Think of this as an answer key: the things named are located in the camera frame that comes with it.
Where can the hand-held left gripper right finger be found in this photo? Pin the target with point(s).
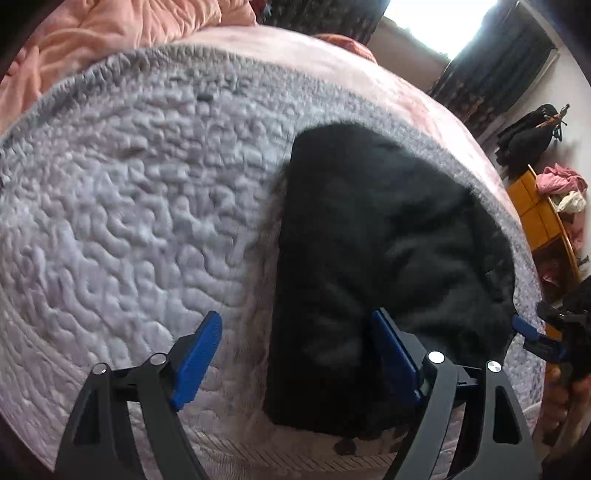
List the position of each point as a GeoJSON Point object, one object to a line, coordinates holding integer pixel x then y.
{"type": "Point", "coordinates": [397, 357]}

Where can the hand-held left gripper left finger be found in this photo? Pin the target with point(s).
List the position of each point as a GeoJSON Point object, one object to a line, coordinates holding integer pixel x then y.
{"type": "Point", "coordinates": [198, 360]}

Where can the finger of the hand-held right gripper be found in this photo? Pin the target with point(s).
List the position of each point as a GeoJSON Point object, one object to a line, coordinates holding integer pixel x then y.
{"type": "Point", "coordinates": [549, 349]}
{"type": "Point", "coordinates": [524, 326]}

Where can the black pants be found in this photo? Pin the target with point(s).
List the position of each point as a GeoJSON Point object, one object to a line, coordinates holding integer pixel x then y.
{"type": "Point", "coordinates": [369, 254]}

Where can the person's right hand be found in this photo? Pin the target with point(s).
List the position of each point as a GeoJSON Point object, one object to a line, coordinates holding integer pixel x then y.
{"type": "Point", "coordinates": [561, 401]}

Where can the pile of light clothes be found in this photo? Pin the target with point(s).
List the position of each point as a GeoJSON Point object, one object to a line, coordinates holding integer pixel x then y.
{"type": "Point", "coordinates": [570, 202]}

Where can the yellow wooden cabinet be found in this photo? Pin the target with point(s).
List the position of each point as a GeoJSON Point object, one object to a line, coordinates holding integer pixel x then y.
{"type": "Point", "coordinates": [535, 207]}

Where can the pink crumpled clothes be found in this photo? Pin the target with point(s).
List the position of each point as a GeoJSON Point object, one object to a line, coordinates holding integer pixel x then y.
{"type": "Point", "coordinates": [561, 177]}

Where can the grey quilted blanket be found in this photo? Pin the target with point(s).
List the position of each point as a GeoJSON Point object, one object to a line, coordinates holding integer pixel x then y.
{"type": "Point", "coordinates": [138, 207]}

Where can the black hanging clothes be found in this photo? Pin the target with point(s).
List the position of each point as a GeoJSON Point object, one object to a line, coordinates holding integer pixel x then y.
{"type": "Point", "coordinates": [526, 138]}

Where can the dark patterned curtain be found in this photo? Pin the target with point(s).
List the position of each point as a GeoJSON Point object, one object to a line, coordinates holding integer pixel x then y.
{"type": "Point", "coordinates": [489, 69]}
{"type": "Point", "coordinates": [323, 16]}

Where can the bright window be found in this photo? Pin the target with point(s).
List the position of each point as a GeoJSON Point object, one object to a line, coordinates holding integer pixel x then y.
{"type": "Point", "coordinates": [438, 23]}

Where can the orange cloth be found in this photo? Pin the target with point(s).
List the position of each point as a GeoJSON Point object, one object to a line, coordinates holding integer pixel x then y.
{"type": "Point", "coordinates": [346, 46]}

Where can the peach fluffy comforter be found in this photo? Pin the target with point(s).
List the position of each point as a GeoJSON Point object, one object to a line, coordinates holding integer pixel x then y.
{"type": "Point", "coordinates": [92, 27]}

